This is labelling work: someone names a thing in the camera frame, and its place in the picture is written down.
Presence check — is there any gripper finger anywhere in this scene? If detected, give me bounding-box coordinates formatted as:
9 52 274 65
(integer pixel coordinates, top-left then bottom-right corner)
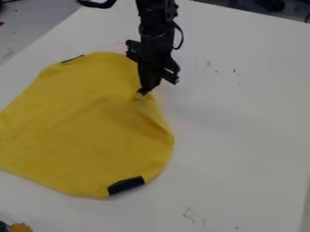
135 73 164 100

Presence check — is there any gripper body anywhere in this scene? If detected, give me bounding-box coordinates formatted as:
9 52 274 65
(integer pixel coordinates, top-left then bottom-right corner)
124 38 182 86

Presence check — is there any yellow cloth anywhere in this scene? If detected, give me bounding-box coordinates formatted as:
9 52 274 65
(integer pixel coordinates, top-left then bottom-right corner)
0 51 176 199

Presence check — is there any orange toy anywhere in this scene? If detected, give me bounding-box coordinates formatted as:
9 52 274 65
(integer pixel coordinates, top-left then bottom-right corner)
8 222 35 232

